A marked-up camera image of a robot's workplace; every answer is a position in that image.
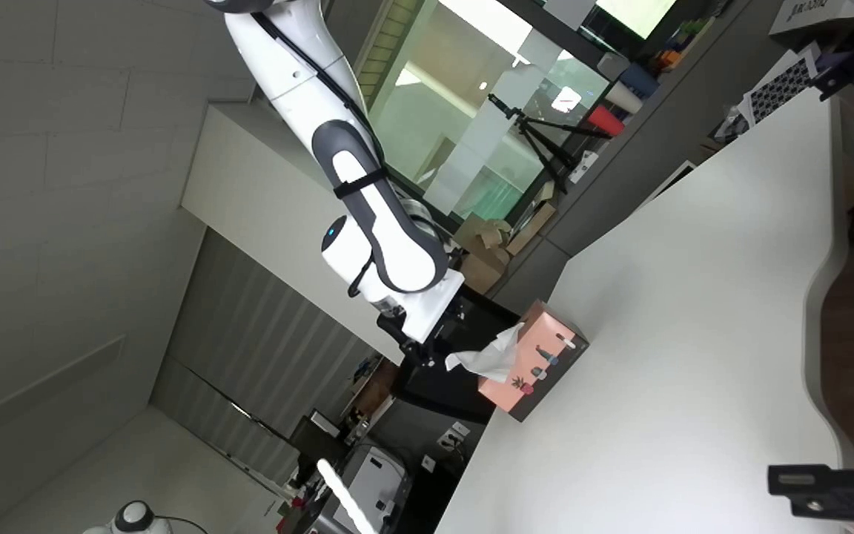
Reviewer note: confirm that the black camera tripod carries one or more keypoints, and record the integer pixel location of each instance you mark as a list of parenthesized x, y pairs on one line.
[(539, 138)]

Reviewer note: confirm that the white tissue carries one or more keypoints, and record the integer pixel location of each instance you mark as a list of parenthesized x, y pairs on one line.
[(492, 360)]

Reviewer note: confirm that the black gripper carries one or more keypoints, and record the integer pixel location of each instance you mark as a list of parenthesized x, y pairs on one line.
[(471, 324)]

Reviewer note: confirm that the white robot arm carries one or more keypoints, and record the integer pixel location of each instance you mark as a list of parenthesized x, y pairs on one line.
[(385, 246)]

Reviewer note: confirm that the pink black tissue box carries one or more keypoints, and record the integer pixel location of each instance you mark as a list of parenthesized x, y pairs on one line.
[(543, 351)]

